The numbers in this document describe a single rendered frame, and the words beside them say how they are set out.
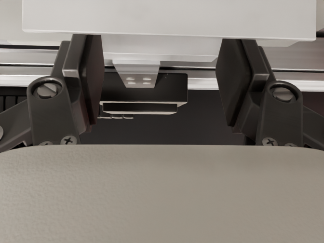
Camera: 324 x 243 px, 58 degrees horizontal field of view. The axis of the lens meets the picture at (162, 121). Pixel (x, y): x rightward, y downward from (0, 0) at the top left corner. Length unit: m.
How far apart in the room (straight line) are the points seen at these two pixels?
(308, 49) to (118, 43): 0.36
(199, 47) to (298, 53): 0.31
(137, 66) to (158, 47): 0.05
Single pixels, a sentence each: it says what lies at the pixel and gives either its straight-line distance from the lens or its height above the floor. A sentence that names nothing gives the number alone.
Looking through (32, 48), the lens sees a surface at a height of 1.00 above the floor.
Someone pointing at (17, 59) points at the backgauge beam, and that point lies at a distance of 0.46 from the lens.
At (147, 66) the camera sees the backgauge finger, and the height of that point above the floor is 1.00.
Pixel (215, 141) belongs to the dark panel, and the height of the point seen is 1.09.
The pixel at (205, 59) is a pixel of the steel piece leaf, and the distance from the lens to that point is 0.21.
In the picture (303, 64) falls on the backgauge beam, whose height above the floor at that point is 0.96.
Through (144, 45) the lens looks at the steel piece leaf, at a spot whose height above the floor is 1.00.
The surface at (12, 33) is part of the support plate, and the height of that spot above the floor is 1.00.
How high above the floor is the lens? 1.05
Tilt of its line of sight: level
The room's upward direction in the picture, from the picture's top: 179 degrees counter-clockwise
